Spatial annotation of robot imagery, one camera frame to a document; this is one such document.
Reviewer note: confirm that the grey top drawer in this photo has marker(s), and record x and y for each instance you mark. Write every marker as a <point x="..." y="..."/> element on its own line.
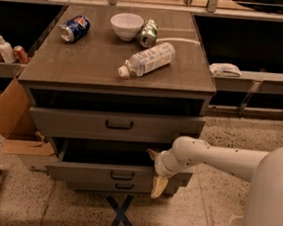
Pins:
<point x="132" y="127"/>

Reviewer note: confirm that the white ceramic bowl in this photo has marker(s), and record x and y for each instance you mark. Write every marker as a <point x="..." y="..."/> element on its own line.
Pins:
<point x="126" y="26"/>

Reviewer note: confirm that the folded white cloth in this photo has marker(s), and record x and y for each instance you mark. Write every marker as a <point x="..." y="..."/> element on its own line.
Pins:
<point x="225" y="70"/>

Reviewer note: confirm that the clear plastic water bottle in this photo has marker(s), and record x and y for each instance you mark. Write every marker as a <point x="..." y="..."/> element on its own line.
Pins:
<point x="148" y="60"/>

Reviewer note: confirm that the red soda can right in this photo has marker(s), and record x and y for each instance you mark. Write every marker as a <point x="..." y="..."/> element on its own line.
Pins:
<point x="21" y="54"/>

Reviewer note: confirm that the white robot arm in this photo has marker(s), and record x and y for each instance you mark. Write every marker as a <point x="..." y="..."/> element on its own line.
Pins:
<point x="263" y="171"/>

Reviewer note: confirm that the cardboard box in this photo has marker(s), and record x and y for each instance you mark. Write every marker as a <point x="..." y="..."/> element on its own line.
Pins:
<point x="21" y="136"/>

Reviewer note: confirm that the grey bottom drawer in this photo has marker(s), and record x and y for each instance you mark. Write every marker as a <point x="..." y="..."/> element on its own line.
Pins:
<point x="117" y="187"/>

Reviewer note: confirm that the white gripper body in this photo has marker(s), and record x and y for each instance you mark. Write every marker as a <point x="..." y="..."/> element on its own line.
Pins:
<point x="161" y="166"/>

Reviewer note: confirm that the grey drawer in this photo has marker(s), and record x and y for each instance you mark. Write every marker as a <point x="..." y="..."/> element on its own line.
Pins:
<point x="117" y="187"/>
<point x="101" y="161"/>
<point x="132" y="127"/>

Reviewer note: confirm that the blue pepsi can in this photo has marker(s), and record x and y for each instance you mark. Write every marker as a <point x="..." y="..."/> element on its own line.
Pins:
<point x="75" y="28"/>

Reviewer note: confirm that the green soda can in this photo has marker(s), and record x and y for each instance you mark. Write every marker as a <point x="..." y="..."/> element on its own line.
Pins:
<point x="148" y="33"/>

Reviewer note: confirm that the grey drawer cabinet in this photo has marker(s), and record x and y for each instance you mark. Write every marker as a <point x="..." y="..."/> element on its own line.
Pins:
<point x="82" y="76"/>

